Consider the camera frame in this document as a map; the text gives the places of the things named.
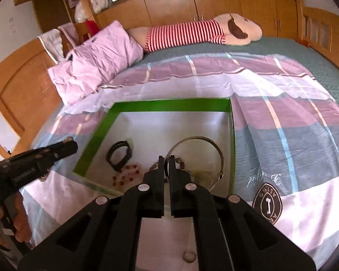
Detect person left hand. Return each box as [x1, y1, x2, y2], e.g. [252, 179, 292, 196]
[0, 191, 33, 246]

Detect small silver ring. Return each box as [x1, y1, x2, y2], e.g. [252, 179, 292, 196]
[182, 250, 197, 263]

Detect striped plush dog toy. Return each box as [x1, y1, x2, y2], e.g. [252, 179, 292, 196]
[128, 13, 263, 53]

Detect wooden wardrobe cabinets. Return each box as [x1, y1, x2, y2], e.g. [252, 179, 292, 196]
[97, 0, 298, 39]

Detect wooden headboard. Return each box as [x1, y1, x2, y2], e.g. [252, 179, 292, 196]
[0, 38, 61, 159]

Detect red pink bead bracelet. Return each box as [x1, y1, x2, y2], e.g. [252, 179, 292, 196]
[111, 163, 142, 187]

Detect brown wooden bead bracelet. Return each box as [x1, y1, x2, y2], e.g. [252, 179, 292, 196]
[149, 155, 187, 176]

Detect silver bangle bracelet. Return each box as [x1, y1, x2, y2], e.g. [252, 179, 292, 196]
[164, 135, 225, 192]

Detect pink bead bracelet gold charm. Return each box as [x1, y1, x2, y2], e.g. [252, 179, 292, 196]
[38, 137, 78, 182]

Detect wooden bed footboard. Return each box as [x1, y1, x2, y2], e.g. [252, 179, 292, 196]
[296, 0, 339, 68]

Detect green cardboard box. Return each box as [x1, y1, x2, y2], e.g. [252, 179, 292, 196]
[73, 98, 235, 196]

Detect black wrist watch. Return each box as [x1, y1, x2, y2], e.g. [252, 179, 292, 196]
[106, 140, 132, 172]

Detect pink pillow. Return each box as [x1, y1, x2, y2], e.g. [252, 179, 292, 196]
[47, 20, 143, 106]

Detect plaid bed quilt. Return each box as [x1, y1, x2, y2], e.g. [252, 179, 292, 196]
[22, 53, 339, 268]

